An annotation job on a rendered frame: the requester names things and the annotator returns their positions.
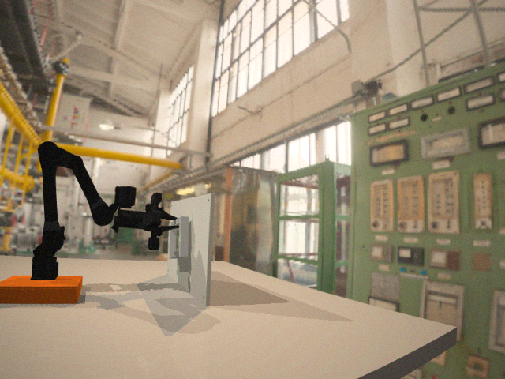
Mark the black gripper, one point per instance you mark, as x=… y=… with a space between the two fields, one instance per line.
x=153 y=242

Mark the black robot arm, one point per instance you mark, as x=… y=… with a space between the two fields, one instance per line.
x=44 y=265

